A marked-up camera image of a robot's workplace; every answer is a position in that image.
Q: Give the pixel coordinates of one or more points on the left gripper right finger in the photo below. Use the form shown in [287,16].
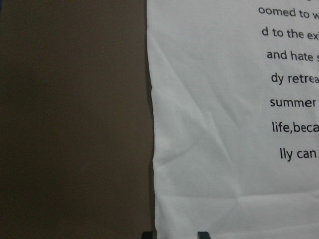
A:
[203,235]

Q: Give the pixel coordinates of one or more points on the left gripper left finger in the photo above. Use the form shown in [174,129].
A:
[147,235]

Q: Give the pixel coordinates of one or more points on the white long-sleeve printed shirt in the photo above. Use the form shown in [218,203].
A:
[235,91]

